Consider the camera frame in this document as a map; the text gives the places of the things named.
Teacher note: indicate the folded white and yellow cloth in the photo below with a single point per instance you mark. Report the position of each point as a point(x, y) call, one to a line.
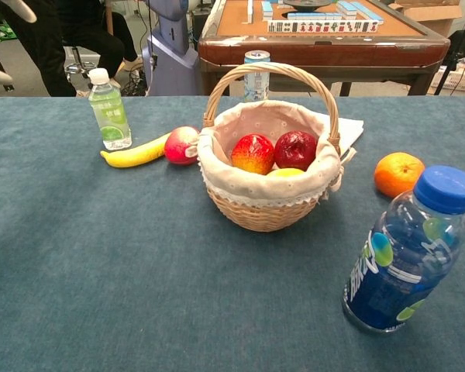
point(350, 129)

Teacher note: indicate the light blue drink can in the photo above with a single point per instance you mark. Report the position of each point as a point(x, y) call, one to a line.
point(257, 87)

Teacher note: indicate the red and yellow apple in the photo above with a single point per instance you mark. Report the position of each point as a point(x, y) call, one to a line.
point(252, 155)

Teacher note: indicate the wicker basket with cloth liner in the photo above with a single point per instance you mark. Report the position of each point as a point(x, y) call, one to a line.
point(263, 217)

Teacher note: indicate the chrome stool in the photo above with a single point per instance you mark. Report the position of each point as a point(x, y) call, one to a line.
point(77, 67)

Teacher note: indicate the mahjong tile row showing faces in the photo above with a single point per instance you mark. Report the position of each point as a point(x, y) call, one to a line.
point(321, 26)

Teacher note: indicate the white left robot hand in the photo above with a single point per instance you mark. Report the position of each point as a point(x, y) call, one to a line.
point(23, 9)

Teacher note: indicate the person in black clothes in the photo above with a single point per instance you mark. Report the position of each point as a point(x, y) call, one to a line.
point(50, 38)

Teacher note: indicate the cardboard box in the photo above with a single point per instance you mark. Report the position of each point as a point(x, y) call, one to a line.
point(430, 13)

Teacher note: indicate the yellow fruit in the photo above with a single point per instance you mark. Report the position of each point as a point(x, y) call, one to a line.
point(286, 173)

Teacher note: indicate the brown mahjong table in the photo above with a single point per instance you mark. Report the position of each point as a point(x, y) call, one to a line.
point(317, 48)

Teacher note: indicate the green drink bottle white cap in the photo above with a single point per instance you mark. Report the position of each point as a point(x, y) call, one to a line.
point(110, 112)

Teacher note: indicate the blue drink bottle blue cap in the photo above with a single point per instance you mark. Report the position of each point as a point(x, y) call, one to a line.
point(395, 279)

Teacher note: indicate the purple robot base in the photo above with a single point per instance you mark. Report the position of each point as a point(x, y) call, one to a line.
point(170, 50)

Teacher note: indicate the orange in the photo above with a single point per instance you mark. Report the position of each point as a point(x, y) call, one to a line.
point(397, 174)

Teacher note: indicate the dark round dish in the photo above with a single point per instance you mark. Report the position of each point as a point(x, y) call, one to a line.
point(306, 4)

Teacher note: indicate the blue-backed mahjong tile row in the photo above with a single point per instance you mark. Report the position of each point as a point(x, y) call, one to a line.
point(267, 9)
point(250, 11)
point(314, 16)
point(358, 9)

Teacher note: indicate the green object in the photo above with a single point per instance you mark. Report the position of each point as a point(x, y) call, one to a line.
point(2, 33)

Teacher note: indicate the blue table cloth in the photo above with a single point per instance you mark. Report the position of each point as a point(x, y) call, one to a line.
point(139, 302)

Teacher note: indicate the yellow banana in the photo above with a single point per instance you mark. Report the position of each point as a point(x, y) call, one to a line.
point(135, 157)

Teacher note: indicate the black tripod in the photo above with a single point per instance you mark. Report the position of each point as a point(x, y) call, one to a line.
point(455, 50)

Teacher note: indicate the pink red apple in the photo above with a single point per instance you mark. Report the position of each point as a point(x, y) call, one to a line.
point(178, 146)

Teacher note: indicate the dark red apple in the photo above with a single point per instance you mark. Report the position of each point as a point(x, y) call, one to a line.
point(295, 151)

